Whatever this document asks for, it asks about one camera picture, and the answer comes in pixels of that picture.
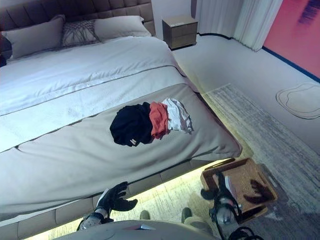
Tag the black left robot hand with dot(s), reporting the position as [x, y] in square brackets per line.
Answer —
[117, 198]

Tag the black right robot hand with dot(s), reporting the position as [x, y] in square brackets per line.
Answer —
[218, 191]

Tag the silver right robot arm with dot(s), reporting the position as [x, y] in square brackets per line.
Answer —
[226, 215]

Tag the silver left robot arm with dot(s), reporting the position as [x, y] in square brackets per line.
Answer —
[93, 221]

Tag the brown wicker basket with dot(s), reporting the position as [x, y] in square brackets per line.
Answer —
[247, 185]

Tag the large bed with grey cover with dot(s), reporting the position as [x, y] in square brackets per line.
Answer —
[87, 105]

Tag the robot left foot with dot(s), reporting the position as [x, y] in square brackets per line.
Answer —
[144, 215]

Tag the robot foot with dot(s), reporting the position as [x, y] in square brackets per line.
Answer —
[186, 213]
[144, 215]

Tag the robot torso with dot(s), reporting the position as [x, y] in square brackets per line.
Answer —
[135, 230]

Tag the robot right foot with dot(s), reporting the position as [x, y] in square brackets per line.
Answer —
[186, 213]

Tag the grey striped rug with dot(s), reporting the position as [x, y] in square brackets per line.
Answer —
[262, 140]

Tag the black garment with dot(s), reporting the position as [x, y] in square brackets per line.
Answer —
[131, 125]

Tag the white grey garment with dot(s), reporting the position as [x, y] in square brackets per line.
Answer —
[178, 115]

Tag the orange garment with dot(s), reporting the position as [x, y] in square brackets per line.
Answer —
[158, 120]

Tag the brown wooden nightstand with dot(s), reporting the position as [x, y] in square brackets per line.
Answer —
[180, 31]

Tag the patterned decorative cushion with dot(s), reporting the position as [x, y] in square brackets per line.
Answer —
[78, 32]

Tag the plain grey pillow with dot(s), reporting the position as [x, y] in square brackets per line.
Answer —
[33, 38]
[120, 27]

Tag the white curtain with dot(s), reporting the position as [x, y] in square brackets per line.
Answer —
[235, 20]

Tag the brown tufted headboard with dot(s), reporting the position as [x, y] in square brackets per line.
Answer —
[75, 10]

